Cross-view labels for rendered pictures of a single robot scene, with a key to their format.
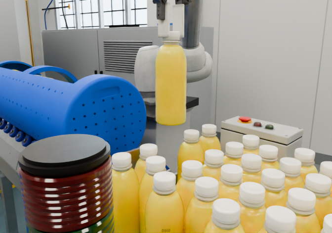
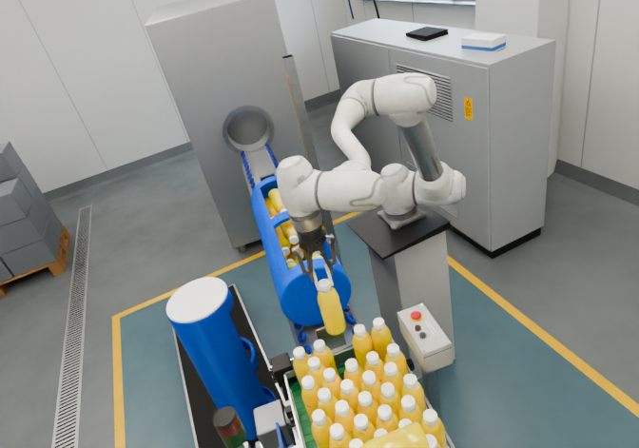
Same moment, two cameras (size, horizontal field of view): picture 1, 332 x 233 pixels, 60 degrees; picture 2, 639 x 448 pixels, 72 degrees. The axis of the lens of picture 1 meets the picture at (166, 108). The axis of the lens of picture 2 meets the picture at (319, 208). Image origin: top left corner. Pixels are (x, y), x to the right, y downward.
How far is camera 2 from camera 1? 1.17 m
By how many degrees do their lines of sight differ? 38
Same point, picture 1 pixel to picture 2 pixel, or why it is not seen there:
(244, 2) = not seen: outside the picture
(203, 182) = (321, 393)
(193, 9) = (419, 155)
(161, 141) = (402, 265)
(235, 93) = (619, 115)
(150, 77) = (391, 203)
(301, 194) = (359, 419)
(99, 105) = (304, 288)
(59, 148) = (222, 417)
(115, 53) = not seen: hidden behind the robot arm
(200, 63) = (443, 193)
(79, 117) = (291, 299)
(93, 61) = not seen: hidden behind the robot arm
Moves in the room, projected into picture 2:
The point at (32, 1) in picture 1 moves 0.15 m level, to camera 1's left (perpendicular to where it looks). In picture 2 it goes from (293, 78) to (273, 79)
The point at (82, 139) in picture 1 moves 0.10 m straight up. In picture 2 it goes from (229, 412) to (217, 389)
